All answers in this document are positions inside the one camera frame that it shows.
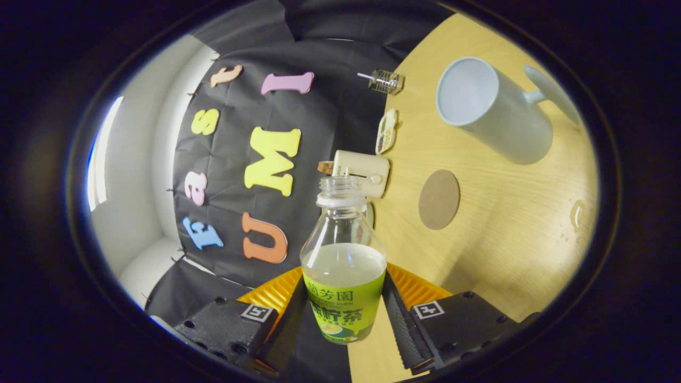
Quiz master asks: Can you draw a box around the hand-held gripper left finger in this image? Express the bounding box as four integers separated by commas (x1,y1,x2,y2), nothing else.
173,266,309,378

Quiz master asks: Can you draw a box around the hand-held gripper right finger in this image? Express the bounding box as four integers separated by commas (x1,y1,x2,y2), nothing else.
382,263,541,374

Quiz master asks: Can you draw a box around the green label juice bottle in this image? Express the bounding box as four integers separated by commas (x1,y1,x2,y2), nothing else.
300,176,387,345

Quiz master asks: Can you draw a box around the round brown coaster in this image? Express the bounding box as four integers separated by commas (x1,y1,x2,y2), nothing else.
418,169,461,230

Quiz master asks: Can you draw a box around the pale grey cup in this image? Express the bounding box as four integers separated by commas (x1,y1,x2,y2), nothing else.
436,56,580,165

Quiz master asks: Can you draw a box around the wooden table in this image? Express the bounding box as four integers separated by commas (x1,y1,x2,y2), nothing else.
346,13,601,383

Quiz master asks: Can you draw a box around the cream toaster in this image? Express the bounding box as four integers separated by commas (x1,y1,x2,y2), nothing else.
333,149,391,200

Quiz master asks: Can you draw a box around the divided white snack tray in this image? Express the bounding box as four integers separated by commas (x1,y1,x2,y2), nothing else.
375,109,398,155

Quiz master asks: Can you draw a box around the black backdrop cloth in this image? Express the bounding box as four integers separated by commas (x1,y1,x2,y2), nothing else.
145,0,453,383

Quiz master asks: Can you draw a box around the clear glass holder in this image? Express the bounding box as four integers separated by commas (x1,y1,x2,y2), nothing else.
371,69,404,95

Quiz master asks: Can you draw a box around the long ceiling light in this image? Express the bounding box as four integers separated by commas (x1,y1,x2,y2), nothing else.
87,96,124,212

